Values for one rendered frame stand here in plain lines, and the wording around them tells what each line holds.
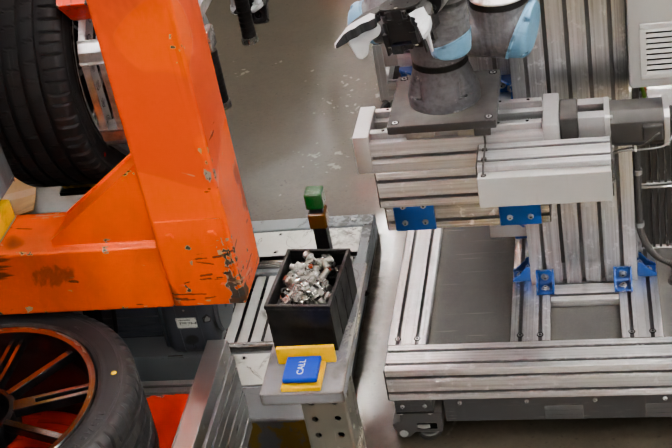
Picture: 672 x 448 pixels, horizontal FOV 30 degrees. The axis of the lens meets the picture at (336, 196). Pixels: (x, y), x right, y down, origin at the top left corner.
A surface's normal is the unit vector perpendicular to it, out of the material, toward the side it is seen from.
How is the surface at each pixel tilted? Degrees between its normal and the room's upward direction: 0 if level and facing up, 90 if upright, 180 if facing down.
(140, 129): 90
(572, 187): 90
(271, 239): 0
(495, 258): 0
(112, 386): 0
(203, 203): 90
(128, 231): 90
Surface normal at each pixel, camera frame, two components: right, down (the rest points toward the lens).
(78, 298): -0.13, 0.55
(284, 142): -0.16, -0.84
